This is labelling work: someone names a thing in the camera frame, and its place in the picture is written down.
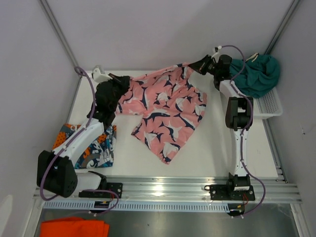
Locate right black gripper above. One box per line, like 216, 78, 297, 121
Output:
189, 55, 220, 76

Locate pink patterned shorts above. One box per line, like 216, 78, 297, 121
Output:
116, 64, 207, 164

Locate patterned orange blue shorts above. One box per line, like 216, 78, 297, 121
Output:
52, 123, 117, 169

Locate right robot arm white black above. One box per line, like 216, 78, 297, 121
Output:
189, 54, 253, 199

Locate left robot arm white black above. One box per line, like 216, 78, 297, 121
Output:
37, 74, 130, 201

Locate teal green shorts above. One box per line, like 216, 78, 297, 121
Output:
230, 53, 280, 98

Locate folded orange shorts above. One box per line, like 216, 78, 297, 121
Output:
39, 217, 110, 237

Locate white plastic basket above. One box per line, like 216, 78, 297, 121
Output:
254, 88, 283, 119

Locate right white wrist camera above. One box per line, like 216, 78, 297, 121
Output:
211, 45, 222, 58

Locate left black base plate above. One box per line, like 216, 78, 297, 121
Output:
79, 182, 123, 198

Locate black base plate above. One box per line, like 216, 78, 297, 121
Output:
204, 184, 255, 201
79, 182, 123, 198

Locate white slotted cable duct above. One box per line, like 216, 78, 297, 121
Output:
43, 200, 229, 213

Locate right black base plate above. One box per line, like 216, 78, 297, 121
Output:
204, 184, 255, 201

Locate aluminium mounting rail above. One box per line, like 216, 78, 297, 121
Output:
33, 176, 303, 203

